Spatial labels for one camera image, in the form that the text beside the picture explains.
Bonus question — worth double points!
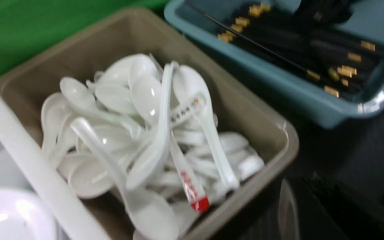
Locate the long white soup spoon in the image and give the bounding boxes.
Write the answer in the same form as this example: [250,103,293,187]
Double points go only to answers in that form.
[70,117,180,240]

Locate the pile of white soup spoons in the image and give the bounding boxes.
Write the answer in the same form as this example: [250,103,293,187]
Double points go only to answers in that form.
[41,54,265,240]

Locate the large white plastic tub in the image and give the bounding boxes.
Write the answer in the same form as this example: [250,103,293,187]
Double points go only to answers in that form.
[0,97,111,240]

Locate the blue plastic chopstick bin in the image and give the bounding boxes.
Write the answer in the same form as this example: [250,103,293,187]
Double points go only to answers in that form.
[164,0,384,129]

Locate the taupe plastic spoon bin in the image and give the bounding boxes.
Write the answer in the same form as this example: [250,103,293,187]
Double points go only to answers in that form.
[0,7,299,240]

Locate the white spoon with black lettering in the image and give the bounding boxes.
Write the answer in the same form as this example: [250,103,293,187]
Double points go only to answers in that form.
[172,64,240,190]

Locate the black plastic serving tray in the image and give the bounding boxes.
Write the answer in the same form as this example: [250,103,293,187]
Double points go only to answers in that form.
[212,90,384,240]

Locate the white spoon with red tip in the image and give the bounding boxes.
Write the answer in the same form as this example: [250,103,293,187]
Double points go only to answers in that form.
[170,131,210,214]

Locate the bundle of black chopsticks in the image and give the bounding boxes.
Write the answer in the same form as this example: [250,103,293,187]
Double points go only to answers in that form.
[185,0,384,100]

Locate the green cloth backdrop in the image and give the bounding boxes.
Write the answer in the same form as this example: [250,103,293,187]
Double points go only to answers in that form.
[0,0,168,76]

